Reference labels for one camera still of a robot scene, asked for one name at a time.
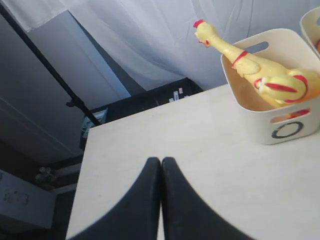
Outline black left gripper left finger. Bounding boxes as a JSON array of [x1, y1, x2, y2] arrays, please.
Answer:
[[65, 157, 162, 240]]

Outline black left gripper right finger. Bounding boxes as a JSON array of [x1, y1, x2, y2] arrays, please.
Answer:
[[161, 157, 252, 240]]

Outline whole rubber chicken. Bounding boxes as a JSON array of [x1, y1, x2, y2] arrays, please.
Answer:
[[192, 19, 291, 101]]

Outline rubber chicken bins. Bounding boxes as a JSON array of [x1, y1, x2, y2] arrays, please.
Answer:
[[253, 68, 320, 108]]

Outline grey box on floor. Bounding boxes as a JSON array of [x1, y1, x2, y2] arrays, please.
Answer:
[[0, 170, 56, 234]]

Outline black stand pole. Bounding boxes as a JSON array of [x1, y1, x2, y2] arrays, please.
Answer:
[[0, 3, 101, 126]]

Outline cream bin marked O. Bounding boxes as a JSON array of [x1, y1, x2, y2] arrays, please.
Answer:
[[220, 28, 320, 145]]

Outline white backdrop cloth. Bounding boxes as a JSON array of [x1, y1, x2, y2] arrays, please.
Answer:
[[4, 0, 320, 89]]

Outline cream bin marked X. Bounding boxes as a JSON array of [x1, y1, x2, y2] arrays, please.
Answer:
[[299, 6, 320, 58]]

